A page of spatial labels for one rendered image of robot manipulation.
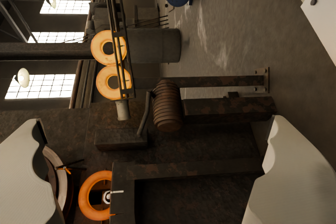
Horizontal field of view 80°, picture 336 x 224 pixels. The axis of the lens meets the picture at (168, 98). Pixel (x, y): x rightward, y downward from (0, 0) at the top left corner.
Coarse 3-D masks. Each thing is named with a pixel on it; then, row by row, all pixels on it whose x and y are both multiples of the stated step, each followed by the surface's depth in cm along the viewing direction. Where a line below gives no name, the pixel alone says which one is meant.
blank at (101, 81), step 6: (108, 66) 89; (114, 66) 89; (102, 72) 89; (108, 72) 89; (114, 72) 89; (120, 72) 90; (126, 72) 90; (96, 78) 89; (102, 78) 89; (108, 78) 92; (120, 78) 90; (126, 78) 90; (96, 84) 89; (102, 84) 89; (126, 84) 90; (102, 90) 89; (108, 90) 90; (114, 90) 90; (108, 96) 90; (114, 96) 90
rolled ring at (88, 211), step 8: (96, 176) 84; (104, 176) 84; (88, 184) 82; (80, 192) 80; (88, 192) 82; (80, 200) 79; (88, 200) 82; (80, 208) 78; (88, 208) 78; (88, 216) 76; (96, 216) 77; (104, 216) 77
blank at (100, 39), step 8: (104, 32) 88; (96, 40) 88; (104, 40) 88; (120, 40) 89; (96, 48) 88; (96, 56) 88; (104, 56) 89; (112, 56) 89; (104, 64) 89; (112, 64) 89
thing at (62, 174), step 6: (42, 150) 86; (48, 150) 87; (48, 156) 85; (54, 156) 85; (54, 162) 84; (60, 162) 84; (60, 174) 82; (66, 174) 82; (60, 180) 81; (66, 180) 81; (60, 186) 80; (66, 186) 80; (60, 192) 78; (66, 192) 79; (60, 198) 77; (66, 198) 78; (60, 204) 76; (66, 204) 81
